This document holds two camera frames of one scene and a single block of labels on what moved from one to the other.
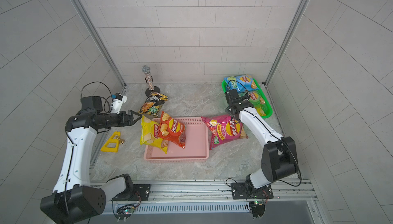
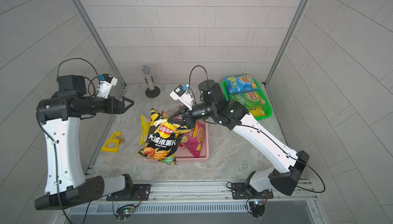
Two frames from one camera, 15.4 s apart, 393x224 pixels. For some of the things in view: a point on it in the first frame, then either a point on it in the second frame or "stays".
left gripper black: [130, 121] -> [121, 108]
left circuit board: [124, 211] stays
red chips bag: [172, 130] -> [168, 116]
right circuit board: [258, 208] stays
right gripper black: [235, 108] -> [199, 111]
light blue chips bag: [243, 83] stays
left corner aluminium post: [92, 31] stays
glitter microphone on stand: [149, 80] stays
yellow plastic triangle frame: [111, 140] stays
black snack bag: [152, 104] -> [164, 139]
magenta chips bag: [221, 129] -> [193, 140]
